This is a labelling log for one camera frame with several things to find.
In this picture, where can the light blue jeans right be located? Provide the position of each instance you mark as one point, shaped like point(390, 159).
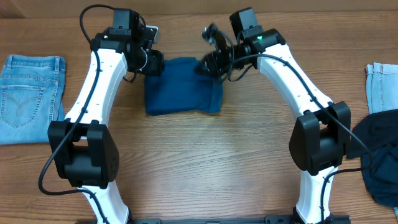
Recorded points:
point(381, 87)

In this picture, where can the dark navy garment pile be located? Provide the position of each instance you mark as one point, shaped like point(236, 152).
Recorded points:
point(378, 131)

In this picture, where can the folded light blue jeans left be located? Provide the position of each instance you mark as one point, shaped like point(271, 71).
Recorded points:
point(31, 97)

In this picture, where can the blue polo shirt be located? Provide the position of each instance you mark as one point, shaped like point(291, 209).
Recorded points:
point(180, 88)

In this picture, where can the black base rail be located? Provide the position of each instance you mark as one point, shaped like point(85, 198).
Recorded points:
point(211, 221)

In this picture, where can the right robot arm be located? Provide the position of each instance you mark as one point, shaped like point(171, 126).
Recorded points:
point(319, 140)

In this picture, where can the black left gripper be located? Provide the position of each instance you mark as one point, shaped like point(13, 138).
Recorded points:
point(156, 64)

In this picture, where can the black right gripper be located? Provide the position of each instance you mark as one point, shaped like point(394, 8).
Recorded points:
point(213, 62)

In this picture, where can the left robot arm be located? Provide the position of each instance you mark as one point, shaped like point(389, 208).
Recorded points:
point(83, 150)

